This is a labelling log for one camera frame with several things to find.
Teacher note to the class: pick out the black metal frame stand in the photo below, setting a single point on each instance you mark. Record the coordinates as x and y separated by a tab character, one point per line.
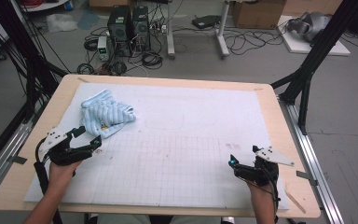
28	56
317	53

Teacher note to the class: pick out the clear plastic bag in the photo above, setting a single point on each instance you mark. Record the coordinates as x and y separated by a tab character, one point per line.
60	23

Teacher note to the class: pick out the white floor board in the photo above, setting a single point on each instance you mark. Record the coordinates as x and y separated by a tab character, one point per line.
310	48

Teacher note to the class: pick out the aluminium rail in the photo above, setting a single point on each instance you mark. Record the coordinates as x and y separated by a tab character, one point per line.
313	165
4	155

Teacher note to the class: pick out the grey headset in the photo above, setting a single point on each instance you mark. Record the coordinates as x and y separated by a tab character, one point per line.
310	26

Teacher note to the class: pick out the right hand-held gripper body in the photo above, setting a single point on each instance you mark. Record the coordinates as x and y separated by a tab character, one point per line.
261	172

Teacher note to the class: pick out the large black computer tower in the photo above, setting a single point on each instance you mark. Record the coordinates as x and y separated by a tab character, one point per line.
119	29

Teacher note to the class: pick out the person's left hand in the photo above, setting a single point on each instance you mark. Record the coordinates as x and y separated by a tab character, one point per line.
60	175

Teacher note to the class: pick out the brown cardboard box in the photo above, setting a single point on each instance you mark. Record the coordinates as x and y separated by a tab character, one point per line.
258	14

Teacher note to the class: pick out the thin wooden stick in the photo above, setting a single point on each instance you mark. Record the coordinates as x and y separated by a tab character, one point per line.
295	202

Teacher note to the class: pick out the person's right hand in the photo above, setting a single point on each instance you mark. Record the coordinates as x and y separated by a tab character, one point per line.
262	193

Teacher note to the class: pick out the grey tape piece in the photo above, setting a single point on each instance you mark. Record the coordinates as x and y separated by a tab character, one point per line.
18	160
306	177

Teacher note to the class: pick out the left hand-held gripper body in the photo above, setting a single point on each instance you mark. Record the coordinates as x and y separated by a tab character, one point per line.
62	152

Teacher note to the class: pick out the flat black device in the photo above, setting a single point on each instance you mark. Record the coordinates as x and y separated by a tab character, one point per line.
205	21

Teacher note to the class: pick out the white bench power supply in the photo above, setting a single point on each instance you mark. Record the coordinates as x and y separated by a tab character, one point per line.
103	48

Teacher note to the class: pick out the light blue striped towel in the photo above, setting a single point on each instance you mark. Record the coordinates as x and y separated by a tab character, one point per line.
105	112

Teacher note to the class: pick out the white grid mat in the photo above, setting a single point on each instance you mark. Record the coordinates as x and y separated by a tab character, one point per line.
183	140

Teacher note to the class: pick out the narrow black computer tower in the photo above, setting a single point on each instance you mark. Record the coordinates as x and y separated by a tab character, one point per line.
141	28

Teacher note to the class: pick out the white desk leg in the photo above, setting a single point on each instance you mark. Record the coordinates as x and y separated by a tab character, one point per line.
222	34
170	34

